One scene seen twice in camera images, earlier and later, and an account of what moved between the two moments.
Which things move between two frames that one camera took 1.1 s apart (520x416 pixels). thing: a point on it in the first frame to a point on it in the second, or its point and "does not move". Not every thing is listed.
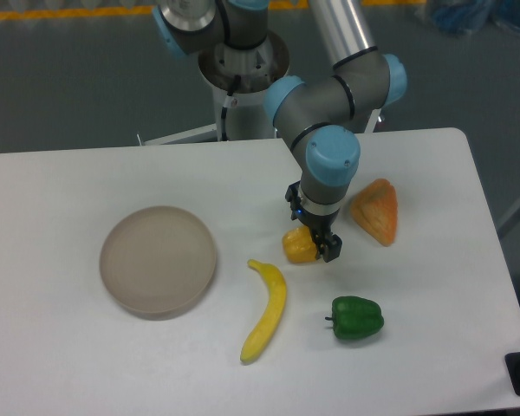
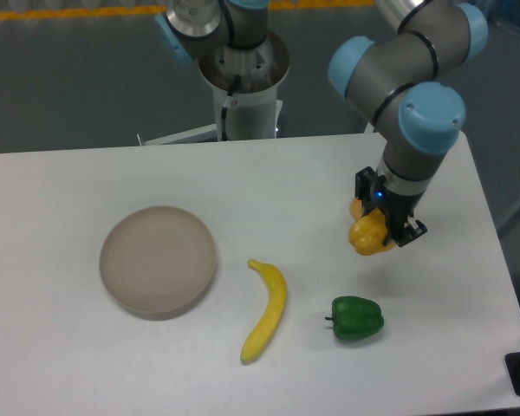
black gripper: [328, 243] to [396, 196]
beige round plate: [157, 263] does not move
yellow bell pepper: [298, 245] to [367, 232]
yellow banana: [259, 338] does not move
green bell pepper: [355, 317] does not move
